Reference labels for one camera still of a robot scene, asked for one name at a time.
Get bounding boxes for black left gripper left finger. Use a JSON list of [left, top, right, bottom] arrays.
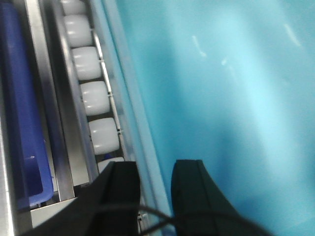
[[25, 161, 140, 236]]

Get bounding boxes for white roller track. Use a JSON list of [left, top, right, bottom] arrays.
[[41, 0, 123, 186]]

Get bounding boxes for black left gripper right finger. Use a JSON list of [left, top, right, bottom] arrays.
[[171, 160, 270, 236]]

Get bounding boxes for blue bin lower left front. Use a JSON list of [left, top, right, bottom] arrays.
[[0, 0, 53, 209]]

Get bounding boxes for light blue plastic bin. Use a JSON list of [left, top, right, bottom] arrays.
[[93, 0, 315, 236]]

